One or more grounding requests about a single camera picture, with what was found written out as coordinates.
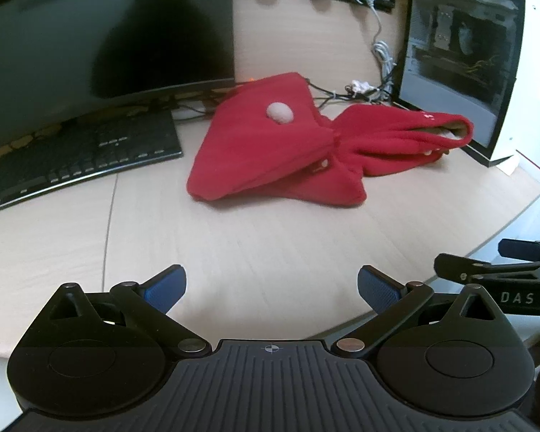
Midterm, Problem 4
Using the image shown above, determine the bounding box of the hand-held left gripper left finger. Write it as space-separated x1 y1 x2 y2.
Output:
49 264 212 361

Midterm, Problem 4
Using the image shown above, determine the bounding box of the black keyboard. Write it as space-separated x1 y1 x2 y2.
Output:
0 110 183 217

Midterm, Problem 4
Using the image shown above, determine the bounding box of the black cable bundle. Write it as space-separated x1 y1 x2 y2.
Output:
171 77 391 120

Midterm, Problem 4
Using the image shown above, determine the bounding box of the white power cable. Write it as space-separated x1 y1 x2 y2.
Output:
356 0 396 100

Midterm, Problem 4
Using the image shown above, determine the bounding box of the black computer case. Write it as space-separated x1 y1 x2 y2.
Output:
395 0 527 168

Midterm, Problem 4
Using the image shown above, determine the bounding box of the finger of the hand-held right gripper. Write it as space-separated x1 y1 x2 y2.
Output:
434 253 540 285
498 238 540 262

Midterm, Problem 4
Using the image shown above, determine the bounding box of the red fleece garment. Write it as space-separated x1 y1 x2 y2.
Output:
186 72 474 209

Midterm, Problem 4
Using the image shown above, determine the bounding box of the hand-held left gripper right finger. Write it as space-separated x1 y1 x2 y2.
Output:
335 265 501 360

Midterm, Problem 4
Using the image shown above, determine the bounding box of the black computer monitor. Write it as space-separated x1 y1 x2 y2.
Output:
0 0 236 154

